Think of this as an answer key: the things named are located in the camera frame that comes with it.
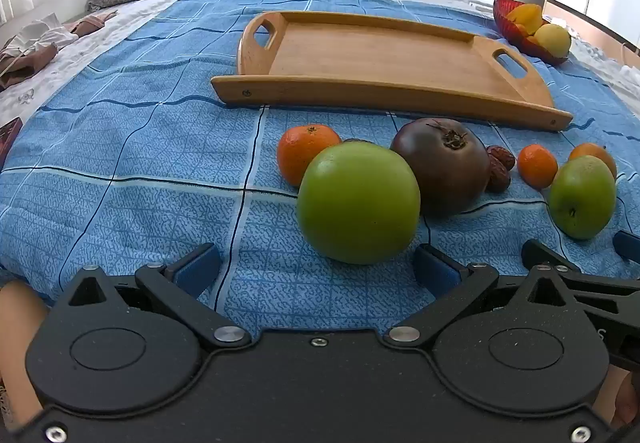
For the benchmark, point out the large dull orange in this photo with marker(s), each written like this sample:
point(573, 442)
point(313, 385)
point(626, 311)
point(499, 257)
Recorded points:
point(592, 150)

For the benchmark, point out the white garment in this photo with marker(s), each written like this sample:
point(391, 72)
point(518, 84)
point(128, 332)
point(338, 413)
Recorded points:
point(40, 35)

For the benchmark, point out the yellow mango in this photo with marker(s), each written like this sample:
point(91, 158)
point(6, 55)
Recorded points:
point(552, 40)

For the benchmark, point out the orange mandarin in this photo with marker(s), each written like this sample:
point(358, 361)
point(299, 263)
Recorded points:
point(537, 166)
point(302, 153)

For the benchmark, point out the person's left leg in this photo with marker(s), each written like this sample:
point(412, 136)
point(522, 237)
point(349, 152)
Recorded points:
point(20, 348)

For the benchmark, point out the person's right leg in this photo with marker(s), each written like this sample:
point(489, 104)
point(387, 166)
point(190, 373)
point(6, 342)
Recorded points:
point(622, 398)

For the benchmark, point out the red date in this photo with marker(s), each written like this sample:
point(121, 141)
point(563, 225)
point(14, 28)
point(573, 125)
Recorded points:
point(502, 157)
point(499, 180)

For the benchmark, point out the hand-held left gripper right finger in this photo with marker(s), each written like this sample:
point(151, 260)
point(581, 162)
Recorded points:
point(435, 269)

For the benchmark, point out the green apple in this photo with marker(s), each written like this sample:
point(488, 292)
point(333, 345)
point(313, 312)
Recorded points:
point(582, 200)
point(357, 203)

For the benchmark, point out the dark pink garment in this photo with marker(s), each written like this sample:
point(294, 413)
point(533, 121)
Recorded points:
point(25, 65)

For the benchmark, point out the person's leg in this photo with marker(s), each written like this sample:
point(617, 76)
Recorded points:
point(20, 348)
point(622, 398)

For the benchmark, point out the blue checked blanket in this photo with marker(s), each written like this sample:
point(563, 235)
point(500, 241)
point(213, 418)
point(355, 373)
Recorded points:
point(150, 148)

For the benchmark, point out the dark red book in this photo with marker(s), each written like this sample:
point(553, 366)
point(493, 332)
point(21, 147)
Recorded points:
point(9, 138)

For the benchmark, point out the red glass fruit bowl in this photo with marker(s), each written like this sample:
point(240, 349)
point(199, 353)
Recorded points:
point(502, 13)

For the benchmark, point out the wooden bed side board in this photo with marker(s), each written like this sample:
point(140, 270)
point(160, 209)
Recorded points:
point(600, 30)

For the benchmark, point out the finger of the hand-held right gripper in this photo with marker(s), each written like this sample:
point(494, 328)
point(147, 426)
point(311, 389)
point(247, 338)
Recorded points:
point(627, 246)
point(550, 255)

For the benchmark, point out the yellow starfruit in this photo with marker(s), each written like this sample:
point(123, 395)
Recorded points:
point(527, 15)

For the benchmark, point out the wooden tray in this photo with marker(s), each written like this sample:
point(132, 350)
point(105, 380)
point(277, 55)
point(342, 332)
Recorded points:
point(380, 58)

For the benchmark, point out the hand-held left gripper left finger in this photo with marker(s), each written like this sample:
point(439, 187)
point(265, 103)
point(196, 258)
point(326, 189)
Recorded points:
point(197, 268)

